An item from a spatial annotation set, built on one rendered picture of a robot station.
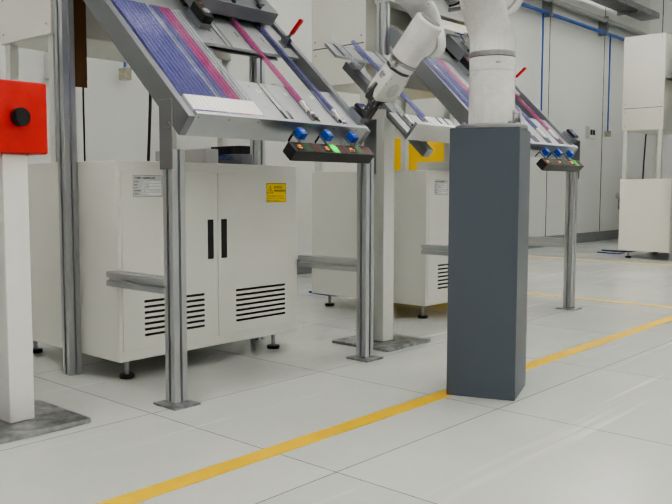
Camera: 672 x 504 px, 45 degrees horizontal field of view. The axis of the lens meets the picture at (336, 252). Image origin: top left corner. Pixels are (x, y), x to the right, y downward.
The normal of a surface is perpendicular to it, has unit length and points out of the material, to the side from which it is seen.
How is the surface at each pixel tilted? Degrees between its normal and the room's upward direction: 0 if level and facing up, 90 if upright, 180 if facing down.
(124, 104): 90
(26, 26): 90
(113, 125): 90
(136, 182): 90
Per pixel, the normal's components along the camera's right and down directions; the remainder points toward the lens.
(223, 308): 0.75, 0.05
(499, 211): -0.37, 0.07
